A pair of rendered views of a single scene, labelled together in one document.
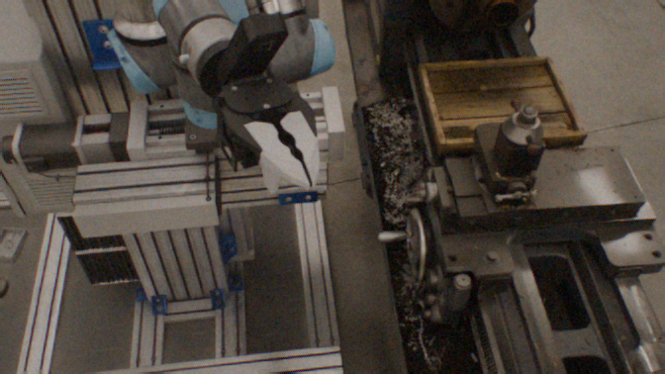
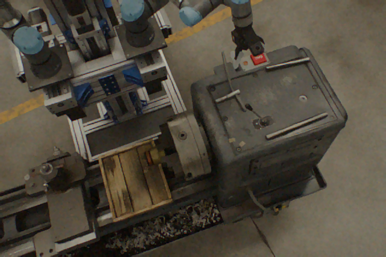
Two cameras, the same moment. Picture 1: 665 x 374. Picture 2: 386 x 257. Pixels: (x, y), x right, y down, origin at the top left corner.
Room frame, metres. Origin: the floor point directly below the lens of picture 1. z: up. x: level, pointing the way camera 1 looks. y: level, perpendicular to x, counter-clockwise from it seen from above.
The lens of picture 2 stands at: (1.52, -1.13, 2.76)
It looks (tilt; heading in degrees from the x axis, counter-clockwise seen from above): 64 degrees down; 82
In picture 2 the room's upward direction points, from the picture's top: 7 degrees counter-clockwise
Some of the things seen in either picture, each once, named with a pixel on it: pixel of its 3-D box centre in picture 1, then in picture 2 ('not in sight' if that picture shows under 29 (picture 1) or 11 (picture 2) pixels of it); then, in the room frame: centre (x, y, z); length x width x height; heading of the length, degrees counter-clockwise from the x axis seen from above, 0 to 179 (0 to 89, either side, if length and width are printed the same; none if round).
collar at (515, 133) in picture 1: (523, 126); (47, 170); (0.92, -0.38, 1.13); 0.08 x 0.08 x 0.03
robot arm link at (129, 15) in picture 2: not in sight; (134, 12); (1.47, 0.23, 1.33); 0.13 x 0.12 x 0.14; 31
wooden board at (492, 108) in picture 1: (497, 102); (134, 178); (1.26, -0.43, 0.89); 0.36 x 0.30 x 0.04; 95
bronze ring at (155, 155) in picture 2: (499, 5); (155, 155); (1.40, -0.42, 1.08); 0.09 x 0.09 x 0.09; 5
